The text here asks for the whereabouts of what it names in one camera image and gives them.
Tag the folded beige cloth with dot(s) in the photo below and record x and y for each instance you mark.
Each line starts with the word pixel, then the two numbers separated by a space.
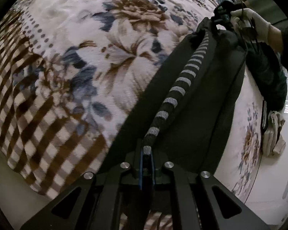
pixel 274 134

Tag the folded dark cloth white trim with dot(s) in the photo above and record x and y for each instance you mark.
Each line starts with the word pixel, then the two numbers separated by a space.
pixel 264 117

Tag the floral checked blanket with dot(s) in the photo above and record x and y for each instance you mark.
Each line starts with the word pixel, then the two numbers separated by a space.
pixel 86 64

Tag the person's right hand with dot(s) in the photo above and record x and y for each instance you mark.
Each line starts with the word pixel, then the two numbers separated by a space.
pixel 253 22

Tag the black shorts with striped waistband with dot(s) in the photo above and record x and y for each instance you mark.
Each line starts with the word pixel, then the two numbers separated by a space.
pixel 206 105

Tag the dark green garment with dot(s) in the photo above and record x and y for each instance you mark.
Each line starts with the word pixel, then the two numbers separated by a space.
pixel 266 74

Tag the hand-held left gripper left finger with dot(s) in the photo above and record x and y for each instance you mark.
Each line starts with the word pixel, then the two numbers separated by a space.
pixel 141 172

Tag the person's right forearm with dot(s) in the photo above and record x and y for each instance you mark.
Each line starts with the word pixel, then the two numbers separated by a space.
pixel 283 39

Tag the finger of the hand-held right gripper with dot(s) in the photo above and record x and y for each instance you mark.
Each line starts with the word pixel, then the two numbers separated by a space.
pixel 215 22

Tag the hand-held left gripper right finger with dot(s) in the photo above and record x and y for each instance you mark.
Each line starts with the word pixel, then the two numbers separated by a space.
pixel 153 172

